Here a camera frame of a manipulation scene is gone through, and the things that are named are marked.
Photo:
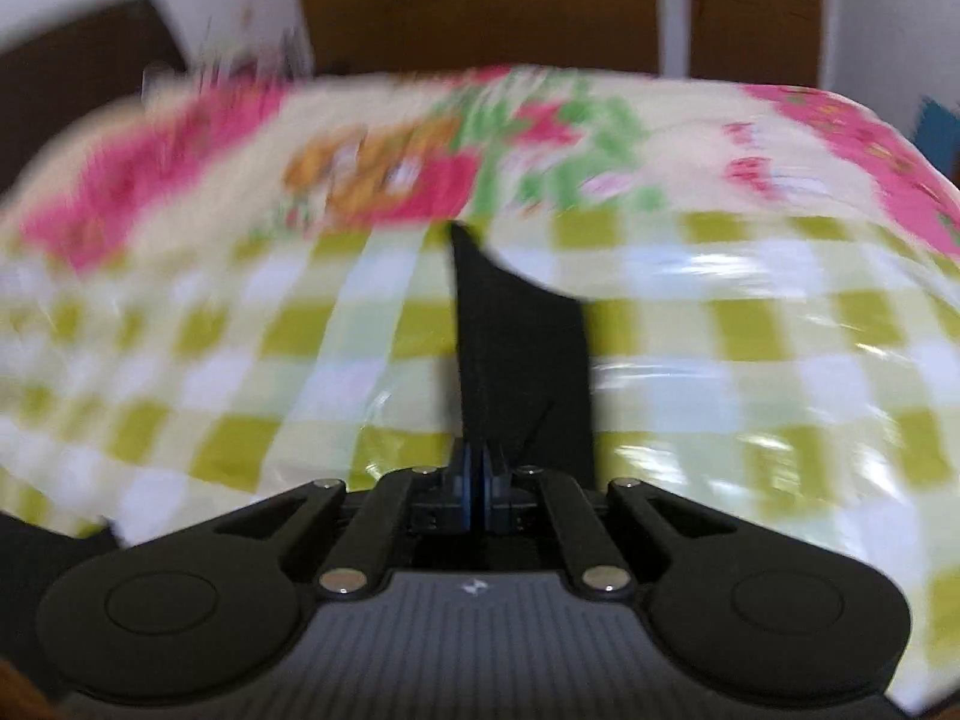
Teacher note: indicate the brown wooden wardrobe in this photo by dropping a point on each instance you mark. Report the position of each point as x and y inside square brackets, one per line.
[480, 0]

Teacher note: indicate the brown wooden door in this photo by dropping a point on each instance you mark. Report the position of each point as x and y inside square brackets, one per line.
[754, 7]

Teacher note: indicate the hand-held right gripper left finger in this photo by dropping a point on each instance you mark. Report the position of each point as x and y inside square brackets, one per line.
[466, 484]

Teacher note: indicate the black pants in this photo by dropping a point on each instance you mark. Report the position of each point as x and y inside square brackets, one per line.
[525, 360]

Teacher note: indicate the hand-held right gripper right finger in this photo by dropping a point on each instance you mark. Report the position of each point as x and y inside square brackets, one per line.
[489, 484]

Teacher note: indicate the printed checkered blanket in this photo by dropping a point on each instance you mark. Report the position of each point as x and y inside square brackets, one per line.
[225, 315]

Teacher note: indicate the dark wooden headboard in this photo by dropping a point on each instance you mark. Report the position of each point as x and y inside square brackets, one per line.
[82, 67]

